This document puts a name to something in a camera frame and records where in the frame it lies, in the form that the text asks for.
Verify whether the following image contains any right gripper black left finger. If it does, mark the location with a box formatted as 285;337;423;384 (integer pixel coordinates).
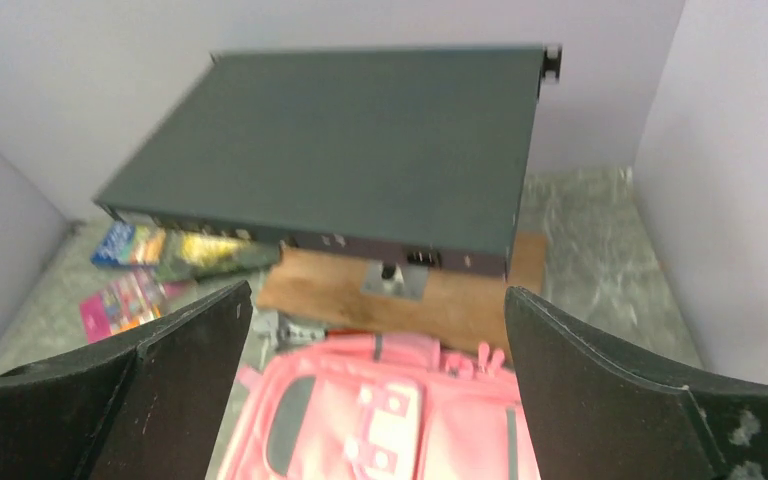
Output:
0;281;252;479

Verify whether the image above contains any pink student backpack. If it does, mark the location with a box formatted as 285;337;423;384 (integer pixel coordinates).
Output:
219;333;539;480

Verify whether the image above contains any wooden support block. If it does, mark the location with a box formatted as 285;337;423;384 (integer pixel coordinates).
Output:
256;232;549;352

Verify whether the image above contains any dark green rack device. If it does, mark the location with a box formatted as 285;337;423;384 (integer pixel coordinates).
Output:
94;44;562;277

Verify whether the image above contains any blue treehouse book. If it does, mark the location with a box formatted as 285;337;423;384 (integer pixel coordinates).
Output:
90;221;167;268

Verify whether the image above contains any pink sticker card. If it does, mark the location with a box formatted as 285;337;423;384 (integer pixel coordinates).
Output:
79;269;193;343

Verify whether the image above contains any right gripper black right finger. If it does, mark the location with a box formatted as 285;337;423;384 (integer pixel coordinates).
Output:
504;287;768;479

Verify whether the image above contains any grey metal bracket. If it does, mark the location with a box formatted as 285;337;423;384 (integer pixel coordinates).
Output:
360;262;430;301

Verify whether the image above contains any dark green yellow book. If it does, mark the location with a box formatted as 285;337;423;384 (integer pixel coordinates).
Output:
154;232;281;283

